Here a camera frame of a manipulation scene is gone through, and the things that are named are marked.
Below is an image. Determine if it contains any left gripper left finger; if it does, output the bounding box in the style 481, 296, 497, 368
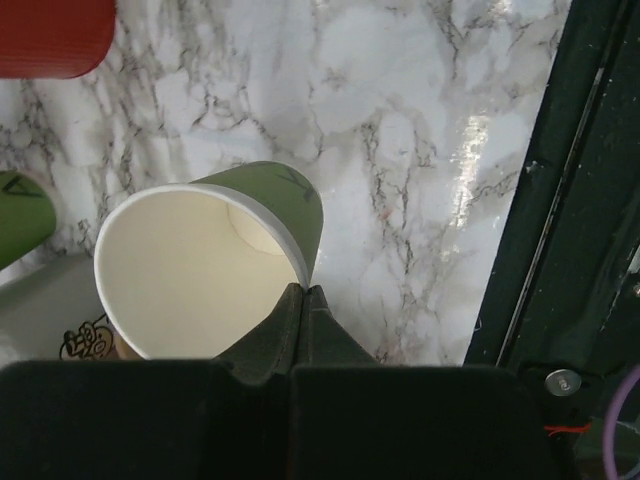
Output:
212, 283, 305, 395

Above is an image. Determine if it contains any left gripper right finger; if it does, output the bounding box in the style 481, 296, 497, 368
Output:
297, 285, 375, 367

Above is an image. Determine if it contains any green paper cup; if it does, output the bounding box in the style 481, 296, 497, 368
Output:
94, 161, 324, 360

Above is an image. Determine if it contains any grey toilet paper roll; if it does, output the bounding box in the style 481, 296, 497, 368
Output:
1, 255, 117, 367

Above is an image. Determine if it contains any stack of paper cups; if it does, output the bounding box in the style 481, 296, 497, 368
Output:
1, 170, 63, 269

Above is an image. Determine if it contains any red straw holder cup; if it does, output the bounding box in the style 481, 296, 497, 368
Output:
1, 0, 116, 79

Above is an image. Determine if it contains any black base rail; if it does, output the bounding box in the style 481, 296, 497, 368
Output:
465, 1, 639, 479

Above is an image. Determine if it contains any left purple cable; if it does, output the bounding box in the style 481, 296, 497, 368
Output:
601, 364, 640, 480

